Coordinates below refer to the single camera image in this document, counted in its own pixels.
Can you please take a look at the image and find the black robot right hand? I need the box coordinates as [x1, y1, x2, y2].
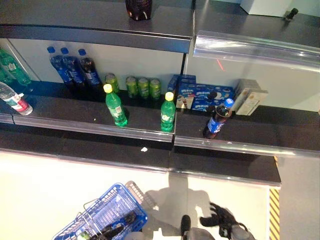
[199, 201, 245, 237]

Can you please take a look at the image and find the blue plastic shopping basket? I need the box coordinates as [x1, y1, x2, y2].
[51, 180, 149, 240]

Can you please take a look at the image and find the yellow black hazard tape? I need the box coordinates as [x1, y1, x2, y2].
[269, 187, 281, 240]

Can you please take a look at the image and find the cream carton box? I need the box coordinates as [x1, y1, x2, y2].
[235, 88, 270, 117]
[234, 78, 263, 101]

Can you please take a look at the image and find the large blue Oreo box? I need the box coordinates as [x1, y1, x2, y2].
[175, 83, 236, 113]

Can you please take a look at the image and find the black base shelf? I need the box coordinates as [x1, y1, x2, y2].
[0, 123, 283, 188]

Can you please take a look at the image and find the small blue cookie box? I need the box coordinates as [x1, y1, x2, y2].
[177, 74, 197, 88]

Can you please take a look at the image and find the thin blue cookie box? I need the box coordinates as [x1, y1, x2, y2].
[167, 74, 180, 92]

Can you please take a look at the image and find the white box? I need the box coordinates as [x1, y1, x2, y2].
[240, 0, 294, 17]

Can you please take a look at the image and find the small black object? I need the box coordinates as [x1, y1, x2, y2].
[284, 7, 300, 21]

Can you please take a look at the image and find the dark cola bottle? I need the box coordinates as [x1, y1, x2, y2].
[124, 0, 154, 21]

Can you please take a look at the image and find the small water bottle red cap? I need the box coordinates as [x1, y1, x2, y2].
[0, 81, 34, 117]

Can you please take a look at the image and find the black shelf board clear rail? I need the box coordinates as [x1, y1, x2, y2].
[173, 104, 320, 159]
[0, 81, 176, 144]
[0, 109, 15, 125]
[193, 0, 320, 74]

